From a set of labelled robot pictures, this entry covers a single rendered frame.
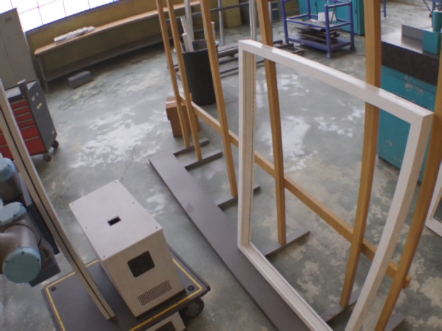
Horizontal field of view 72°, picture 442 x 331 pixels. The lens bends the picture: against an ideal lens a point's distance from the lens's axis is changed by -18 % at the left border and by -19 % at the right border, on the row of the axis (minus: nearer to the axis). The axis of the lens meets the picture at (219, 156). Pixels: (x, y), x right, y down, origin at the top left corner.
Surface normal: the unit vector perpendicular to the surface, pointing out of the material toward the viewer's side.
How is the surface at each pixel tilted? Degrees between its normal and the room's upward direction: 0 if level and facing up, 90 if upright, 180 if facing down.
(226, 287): 0
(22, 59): 90
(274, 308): 0
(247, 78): 90
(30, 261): 92
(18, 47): 90
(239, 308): 0
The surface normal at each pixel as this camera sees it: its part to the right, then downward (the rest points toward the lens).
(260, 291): -0.14, -0.83
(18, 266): 0.59, 0.40
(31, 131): 0.11, 0.52
